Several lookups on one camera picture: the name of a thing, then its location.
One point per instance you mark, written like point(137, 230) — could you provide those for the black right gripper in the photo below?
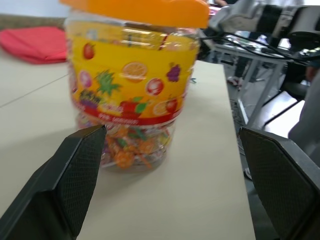
point(205, 45)

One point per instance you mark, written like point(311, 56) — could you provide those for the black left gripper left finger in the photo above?
point(62, 185)

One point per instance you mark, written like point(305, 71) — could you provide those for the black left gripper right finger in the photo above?
point(282, 185)

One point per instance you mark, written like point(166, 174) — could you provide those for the orange plastic jar lid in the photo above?
point(150, 10)

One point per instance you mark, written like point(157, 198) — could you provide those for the clear lollipop jar yellow label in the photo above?
point(130, 80)

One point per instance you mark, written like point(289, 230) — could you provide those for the orange wrapped lollipop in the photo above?
point(122, 158)

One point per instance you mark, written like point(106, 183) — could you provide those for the black office chair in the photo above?
point(296, 87)

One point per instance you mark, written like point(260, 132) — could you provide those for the red folded cloth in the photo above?
point(35, 45)

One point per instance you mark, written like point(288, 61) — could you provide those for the white metal frame desk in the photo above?
point(257, 72)

